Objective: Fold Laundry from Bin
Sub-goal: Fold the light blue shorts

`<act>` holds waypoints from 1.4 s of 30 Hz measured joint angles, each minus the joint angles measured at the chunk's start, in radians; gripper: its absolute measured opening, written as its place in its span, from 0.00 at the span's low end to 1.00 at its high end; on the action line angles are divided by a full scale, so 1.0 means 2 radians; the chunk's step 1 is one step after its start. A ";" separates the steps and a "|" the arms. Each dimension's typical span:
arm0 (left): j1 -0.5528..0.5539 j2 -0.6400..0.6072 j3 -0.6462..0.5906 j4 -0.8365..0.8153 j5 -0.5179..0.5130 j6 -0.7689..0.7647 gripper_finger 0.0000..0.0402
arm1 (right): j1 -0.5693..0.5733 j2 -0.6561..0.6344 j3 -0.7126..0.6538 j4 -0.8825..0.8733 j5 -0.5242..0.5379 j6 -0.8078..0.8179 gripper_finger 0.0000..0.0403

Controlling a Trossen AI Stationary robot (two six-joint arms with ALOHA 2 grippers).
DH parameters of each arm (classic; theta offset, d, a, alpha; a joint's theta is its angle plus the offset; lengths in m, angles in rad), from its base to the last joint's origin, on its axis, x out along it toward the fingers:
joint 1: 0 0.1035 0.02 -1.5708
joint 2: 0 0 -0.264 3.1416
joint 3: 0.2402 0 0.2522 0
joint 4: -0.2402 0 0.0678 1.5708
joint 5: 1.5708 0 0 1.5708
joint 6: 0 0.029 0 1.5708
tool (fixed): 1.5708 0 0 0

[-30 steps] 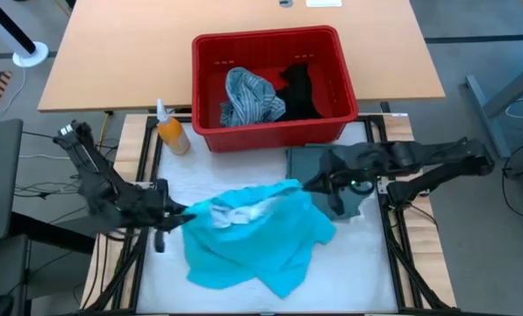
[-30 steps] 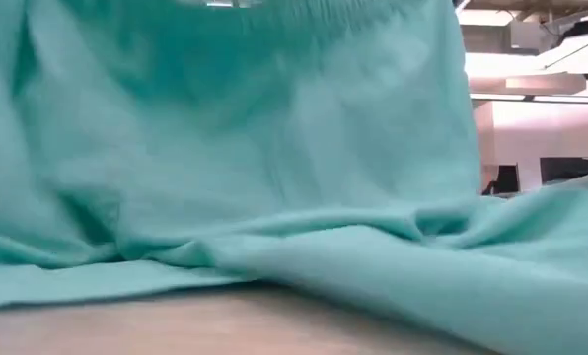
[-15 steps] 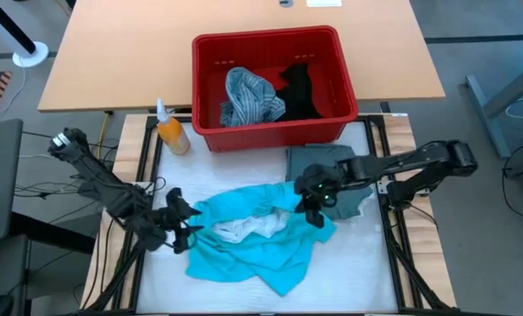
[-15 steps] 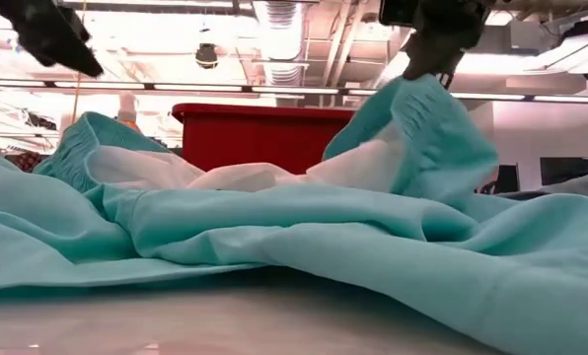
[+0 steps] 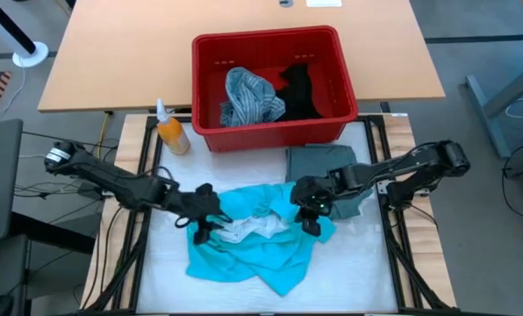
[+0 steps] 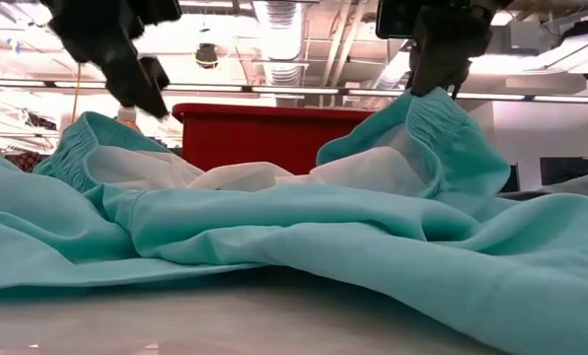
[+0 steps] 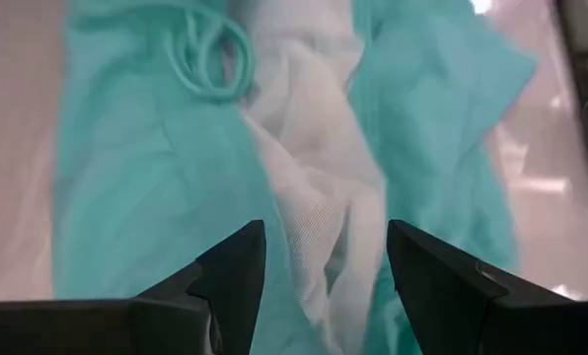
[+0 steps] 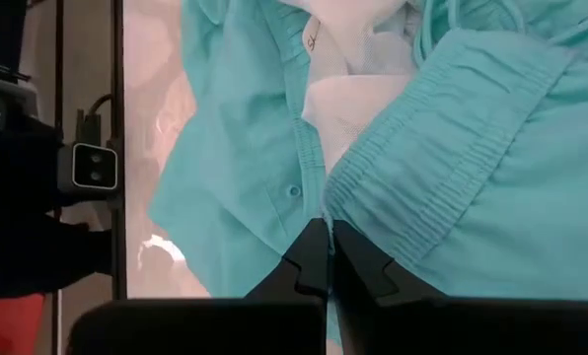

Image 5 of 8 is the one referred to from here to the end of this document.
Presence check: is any grey striped garment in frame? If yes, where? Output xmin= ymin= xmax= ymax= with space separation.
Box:
xmin=219 ymin=66 xmax=288 ymax=128

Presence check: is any dark grey panel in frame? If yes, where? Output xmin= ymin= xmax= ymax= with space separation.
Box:
xmin=0 ymin=118 xmax=25 ymax=245

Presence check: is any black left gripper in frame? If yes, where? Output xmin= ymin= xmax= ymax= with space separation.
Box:
xmin=173 ymin=183 xmax=235 ymax=232

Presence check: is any orange spray bottle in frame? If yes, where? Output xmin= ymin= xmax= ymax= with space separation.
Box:
xmin=154 ymin=97 xmax=192 ymax=157

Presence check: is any grey-green garment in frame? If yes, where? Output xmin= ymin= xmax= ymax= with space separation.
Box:
xmin=285 ymin=144 xmax=376 ymax=221

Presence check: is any grey metal desk leg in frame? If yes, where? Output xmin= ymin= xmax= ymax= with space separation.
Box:
xmin=464 ymin=55 xmax=523 ymax=159

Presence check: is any tan wooden desk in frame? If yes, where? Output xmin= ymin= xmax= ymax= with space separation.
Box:
xmin=36 ymin=0 xmax=447 ymax=113

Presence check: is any white floor stand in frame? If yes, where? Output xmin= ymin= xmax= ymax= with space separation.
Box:
xmin=0 ymin=0 xmax=50 ymax=68

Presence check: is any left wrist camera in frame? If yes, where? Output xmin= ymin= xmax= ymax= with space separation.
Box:
xmin=192 ymin=221 xmax=212 ymax=246

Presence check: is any black aluminium table frame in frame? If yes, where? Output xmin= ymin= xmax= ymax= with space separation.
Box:
xmin=83 ymin=112 xmax=458 ymax=316

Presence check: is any black floor cable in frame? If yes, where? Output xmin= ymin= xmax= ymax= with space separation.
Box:
xmin=501 ymin=166 xmax=523 ymax=220

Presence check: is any black garment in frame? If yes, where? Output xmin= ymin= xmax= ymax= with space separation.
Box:
xmin=273 ymin=62 xmax=325 ymax=123

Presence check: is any red plastic laundry bin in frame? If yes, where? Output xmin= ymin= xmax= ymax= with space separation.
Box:
xmin=190 ymin=25 xmax=360 ymax=154

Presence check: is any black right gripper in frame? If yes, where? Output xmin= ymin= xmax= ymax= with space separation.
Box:
xmin=290 ymin=174 xmax=335 ymax=238

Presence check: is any yellow cable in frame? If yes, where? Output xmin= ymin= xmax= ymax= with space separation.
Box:
xmin=97 ymin=111 xmax=113 ymax=154

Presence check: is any turquoise shirt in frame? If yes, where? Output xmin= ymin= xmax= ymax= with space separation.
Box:
xmin=185 ymin=182 xmax=338 ymax=298

